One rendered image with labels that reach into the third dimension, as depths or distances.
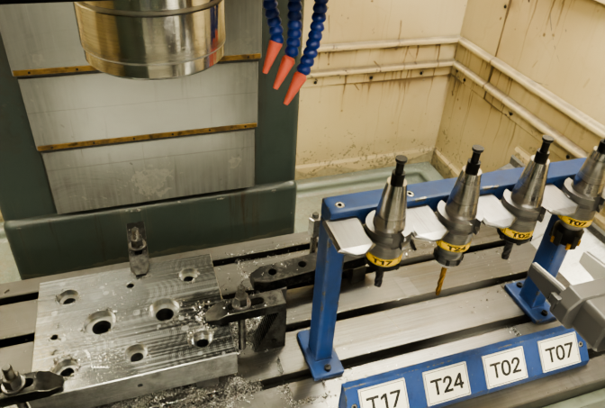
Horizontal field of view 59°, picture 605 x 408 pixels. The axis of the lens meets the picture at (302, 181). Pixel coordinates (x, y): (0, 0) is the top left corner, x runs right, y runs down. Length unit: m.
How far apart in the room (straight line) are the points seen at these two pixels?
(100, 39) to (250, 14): 0.57
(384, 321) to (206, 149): 0.55
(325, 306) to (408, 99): 1.14
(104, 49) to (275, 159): 0.81
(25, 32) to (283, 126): 0.58
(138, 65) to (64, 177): 0.70
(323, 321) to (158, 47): 0.50
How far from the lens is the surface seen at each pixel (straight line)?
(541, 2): 1.58
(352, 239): 0.70
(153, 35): 0.57
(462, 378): 0.95
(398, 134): 1.92
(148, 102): 1.16
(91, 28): 0.60
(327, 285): 0.81
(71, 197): 1.29
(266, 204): 1.39
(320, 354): 0.94
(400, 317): 1.05
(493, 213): 0.80
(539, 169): 0.80
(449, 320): 1.07
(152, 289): 0.96
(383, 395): 0.89
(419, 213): 0.77
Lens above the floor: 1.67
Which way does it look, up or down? 35 degrees down
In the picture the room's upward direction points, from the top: 4 degrees clockwise
